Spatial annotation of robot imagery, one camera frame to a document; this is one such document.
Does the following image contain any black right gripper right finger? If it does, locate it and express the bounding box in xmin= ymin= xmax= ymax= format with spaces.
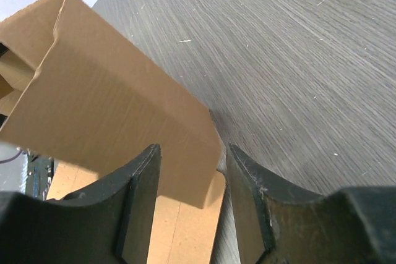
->
xmin=226 ymin=145 xmax=395 ymax=263

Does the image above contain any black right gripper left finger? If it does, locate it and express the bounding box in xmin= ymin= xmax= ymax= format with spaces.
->
xmin=1 ymin=144 xmax=161 ymax=263

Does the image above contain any brown cardboard box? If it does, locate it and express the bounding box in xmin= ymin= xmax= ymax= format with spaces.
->
xmin=1 ymin=0 xmax=225 ymax=263

